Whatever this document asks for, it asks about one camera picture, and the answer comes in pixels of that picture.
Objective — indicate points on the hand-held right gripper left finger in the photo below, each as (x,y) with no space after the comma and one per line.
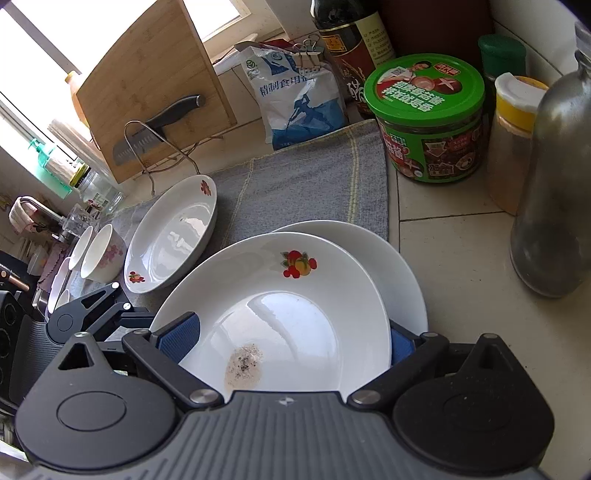
(178,339)

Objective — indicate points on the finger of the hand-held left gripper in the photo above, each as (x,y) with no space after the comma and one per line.
(138,314)

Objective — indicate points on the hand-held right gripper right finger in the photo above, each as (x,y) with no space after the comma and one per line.
(402,344)

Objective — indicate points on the white bowl with pink flowers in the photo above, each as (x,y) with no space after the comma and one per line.
(108,258)

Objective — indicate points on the plain white plate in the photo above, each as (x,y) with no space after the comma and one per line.
(397,277)

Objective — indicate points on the white plate with flower print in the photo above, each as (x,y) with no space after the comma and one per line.
(171,235)

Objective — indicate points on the white plate with fruit print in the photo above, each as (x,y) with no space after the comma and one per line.
(277,290)

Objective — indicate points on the black induction cooker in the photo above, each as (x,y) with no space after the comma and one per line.
(9,337)

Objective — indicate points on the black air fryer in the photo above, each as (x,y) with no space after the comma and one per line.
(11,277)

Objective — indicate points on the clear drinking glass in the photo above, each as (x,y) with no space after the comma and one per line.
(76,219)

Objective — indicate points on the clear glass jar yellow lid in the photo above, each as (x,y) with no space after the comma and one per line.
(99,191)

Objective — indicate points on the pink cloth on faucet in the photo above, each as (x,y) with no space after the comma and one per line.
(21,217)

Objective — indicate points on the metal faucet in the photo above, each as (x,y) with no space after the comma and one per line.
(46,205)

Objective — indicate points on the green dish soap bottle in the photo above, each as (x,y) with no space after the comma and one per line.
(46,159)

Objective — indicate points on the clear plastic wrap roll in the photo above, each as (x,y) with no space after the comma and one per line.
(74,138)

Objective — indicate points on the grey checked dish towel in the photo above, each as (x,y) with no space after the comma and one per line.
(300,184)

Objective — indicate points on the green lidded sauce jar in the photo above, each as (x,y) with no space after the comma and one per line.
(425,138)

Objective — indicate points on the yellow capped spice jar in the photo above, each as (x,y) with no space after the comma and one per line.
(508,161)

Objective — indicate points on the dusty glass bottle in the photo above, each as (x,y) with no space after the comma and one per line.
(554,184)

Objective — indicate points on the orange seasoning bottle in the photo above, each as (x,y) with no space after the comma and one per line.
(74,87)

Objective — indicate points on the bamboo cutting board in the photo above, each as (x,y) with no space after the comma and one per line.
(138,69)

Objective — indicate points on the white and blue salt bag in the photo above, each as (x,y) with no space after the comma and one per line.
(295,101)

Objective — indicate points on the dark soy sauce bottle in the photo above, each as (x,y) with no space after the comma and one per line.
(341,46)

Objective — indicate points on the green capped spice bottle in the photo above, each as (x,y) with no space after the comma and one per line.
(501,55)

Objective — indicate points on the dark brown container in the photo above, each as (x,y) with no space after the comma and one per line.
(434,27)

